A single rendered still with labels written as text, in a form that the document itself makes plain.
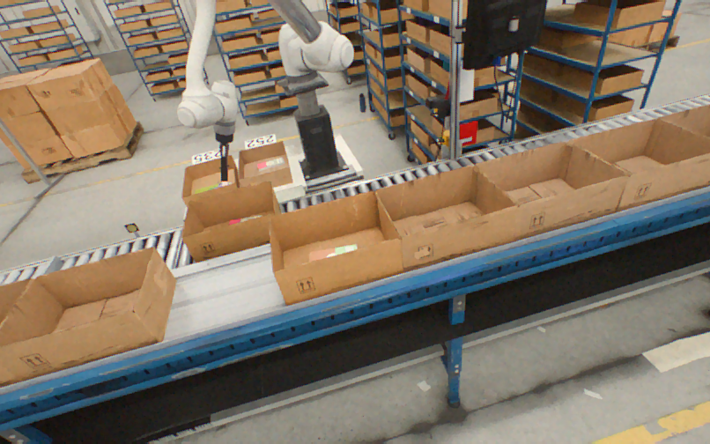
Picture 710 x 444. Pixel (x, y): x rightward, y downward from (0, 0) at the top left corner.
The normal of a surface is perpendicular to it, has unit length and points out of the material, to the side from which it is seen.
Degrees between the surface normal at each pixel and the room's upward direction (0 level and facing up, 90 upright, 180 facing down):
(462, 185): 90
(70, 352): 91
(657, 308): 0
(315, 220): 90
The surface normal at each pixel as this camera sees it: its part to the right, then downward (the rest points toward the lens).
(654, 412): -0.14, -0.78
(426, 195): 0.23, 0.56
